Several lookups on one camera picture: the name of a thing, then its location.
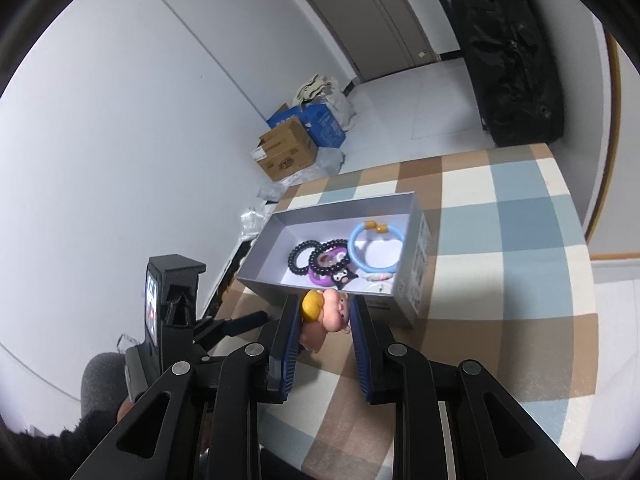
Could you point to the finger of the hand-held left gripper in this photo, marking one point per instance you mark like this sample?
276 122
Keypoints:
230 327

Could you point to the white round badge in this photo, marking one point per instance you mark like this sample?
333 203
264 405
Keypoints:
377 287

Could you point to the grey cardboard box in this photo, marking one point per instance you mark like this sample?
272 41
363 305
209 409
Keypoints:
410 280

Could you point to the checked tablecloth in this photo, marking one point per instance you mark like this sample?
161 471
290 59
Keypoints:
500 260

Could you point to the grey door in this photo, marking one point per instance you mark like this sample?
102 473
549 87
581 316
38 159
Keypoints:
360 15

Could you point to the brown cardboard box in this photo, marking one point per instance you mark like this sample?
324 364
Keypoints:
287 150

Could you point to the blue cardboard box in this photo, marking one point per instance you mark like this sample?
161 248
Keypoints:
325 122

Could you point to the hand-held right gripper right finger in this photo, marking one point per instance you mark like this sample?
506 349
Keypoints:
362 355

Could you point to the pink pig figurine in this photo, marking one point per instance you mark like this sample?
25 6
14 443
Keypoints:
332 315

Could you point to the white plastic bag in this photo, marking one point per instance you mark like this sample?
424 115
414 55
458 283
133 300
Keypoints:
345 107
312 87

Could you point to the large black bag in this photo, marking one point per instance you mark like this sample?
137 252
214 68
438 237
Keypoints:
510 50

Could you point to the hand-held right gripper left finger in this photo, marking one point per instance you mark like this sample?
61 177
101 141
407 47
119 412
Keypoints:
286 355

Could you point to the person's left forearm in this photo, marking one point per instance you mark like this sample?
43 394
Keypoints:
90 435

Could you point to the clear plastic wrap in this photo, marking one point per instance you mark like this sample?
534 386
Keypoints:
270 190

